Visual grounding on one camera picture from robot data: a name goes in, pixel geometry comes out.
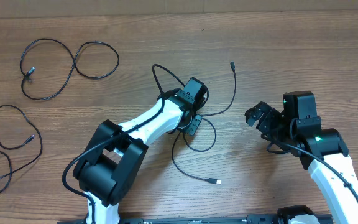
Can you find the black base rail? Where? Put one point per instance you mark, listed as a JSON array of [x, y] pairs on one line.
[[250, 219]]

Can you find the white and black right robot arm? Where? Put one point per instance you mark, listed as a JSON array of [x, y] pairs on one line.
[[323, 153]]

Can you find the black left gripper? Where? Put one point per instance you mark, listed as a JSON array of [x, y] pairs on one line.
[[191, 129]]

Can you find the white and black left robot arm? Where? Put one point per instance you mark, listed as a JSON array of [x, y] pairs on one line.
[[111, 161]]

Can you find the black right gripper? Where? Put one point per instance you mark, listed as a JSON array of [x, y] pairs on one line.
[[270, 116]]

